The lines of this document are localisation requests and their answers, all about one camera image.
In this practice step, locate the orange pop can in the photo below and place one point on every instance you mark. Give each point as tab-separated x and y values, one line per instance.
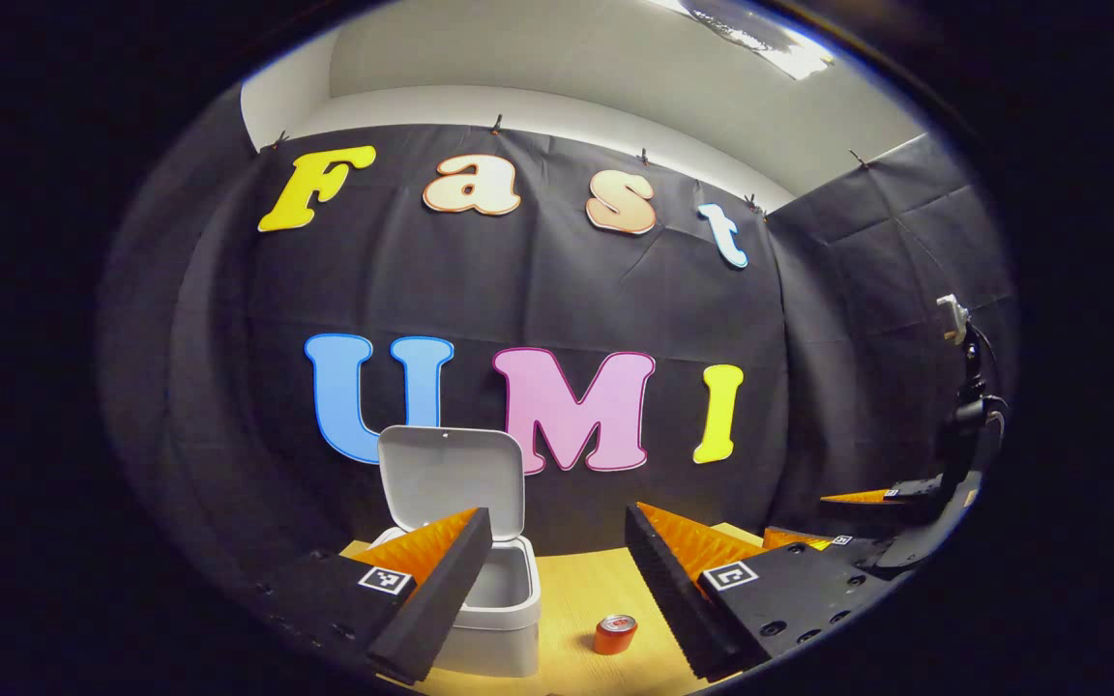
613	638

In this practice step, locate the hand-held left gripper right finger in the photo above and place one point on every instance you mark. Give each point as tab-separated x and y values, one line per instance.
673	599

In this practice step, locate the black backdrop cloth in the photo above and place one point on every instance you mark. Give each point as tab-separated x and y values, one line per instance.
538	290

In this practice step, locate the white desktop garbage bin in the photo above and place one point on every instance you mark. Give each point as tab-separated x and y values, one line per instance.
451	474

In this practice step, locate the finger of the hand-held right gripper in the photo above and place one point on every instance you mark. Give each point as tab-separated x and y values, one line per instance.
847	547
915	490

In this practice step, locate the wooden desktop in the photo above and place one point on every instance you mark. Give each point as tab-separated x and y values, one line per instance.
586	590

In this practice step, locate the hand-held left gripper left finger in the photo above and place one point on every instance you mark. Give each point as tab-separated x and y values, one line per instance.
441	590

